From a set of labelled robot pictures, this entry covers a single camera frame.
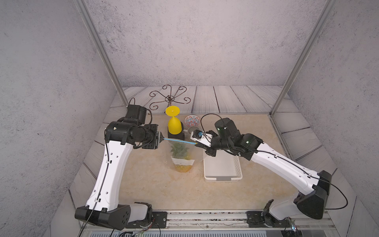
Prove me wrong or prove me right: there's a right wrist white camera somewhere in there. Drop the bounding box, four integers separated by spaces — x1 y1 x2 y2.
190 129 213 147

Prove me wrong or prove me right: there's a yellow green toy pineapple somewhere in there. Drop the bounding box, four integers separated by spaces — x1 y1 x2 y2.
171 142 194 173

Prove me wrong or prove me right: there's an aluminium frame post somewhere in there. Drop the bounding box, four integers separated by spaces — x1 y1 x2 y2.
74 0 129 108
269 0 337 118

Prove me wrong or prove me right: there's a yellow plastic wine glass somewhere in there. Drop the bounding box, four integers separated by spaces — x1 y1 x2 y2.
165 106 183 135

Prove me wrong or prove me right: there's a red blue patterned bowl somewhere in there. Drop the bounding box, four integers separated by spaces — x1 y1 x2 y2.
184 115 200 127

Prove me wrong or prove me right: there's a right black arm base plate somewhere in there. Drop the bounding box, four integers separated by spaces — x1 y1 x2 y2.
246 211 290 229

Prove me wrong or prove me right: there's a metal stand with dark base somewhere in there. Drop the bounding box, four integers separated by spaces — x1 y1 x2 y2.
148 84 192 142

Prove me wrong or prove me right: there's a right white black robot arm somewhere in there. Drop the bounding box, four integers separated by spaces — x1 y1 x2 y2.
190 118 332 226

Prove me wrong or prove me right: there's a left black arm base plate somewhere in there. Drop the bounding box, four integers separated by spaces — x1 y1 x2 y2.
125 211 168 229

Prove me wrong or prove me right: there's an aluminium front rail frame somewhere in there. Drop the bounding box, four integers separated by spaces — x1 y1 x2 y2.
83 210 340 237

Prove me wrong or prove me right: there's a clear ribbed glass cup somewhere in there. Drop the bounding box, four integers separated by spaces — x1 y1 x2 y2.
185 126 199 141

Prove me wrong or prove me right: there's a white perforated plastic tray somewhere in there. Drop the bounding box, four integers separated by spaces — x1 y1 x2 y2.
203 151 243 182

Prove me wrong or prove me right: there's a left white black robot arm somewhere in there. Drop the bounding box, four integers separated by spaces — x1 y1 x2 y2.
75 121 161 230

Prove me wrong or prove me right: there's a left aluminium frame post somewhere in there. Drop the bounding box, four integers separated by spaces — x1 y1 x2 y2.
74 0 129 108

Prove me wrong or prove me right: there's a right aluminium frame post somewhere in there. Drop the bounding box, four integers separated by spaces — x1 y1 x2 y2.
269 0 337 118

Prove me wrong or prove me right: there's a clear zip-top plastic bag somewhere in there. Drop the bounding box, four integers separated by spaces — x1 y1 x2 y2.
164 138 204 173

